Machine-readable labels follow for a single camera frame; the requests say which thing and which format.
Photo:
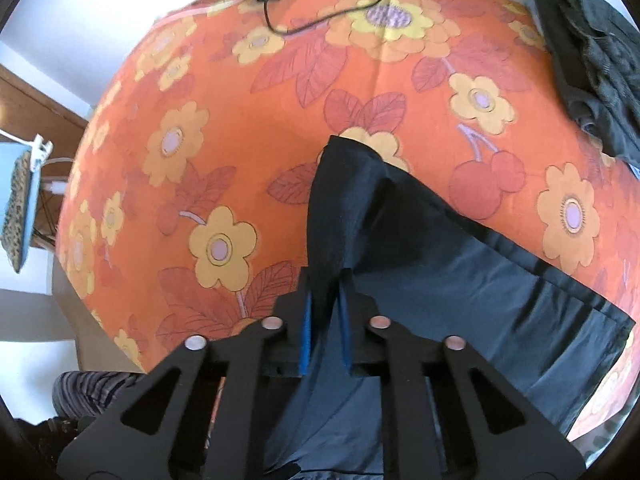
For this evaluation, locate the blue board with leopard cloth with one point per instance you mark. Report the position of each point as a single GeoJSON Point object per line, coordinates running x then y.
{"type": "Point", "coordinates": [15, 200]}

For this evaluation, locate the black pants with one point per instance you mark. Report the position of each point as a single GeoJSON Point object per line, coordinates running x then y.
{"type": "Point", "coordinates": [425, 270]}

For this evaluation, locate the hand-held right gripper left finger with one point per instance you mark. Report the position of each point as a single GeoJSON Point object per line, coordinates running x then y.
{"type": "Point", "coordinates": [306, 330]}

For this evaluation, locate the orange floral blanket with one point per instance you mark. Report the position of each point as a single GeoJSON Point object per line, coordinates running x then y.
{"type": "Point", "coordinates": [200, 160]}

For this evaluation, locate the pile of dark grey clothes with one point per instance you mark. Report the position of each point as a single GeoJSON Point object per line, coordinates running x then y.
{"type": "Point", "coordinates": [600, 60]}

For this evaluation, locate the person's striped trouser leg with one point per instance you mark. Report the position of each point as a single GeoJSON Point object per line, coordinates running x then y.
{"type": "Point", "coordinates": [90, 390]}

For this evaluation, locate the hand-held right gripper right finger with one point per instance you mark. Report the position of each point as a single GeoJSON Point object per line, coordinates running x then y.
{"type": "Point", "coordinates": [345, 330]}

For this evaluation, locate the wooden furniture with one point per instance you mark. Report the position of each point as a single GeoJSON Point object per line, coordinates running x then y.
{"type": "Point", "coordinates": [30, 110]}

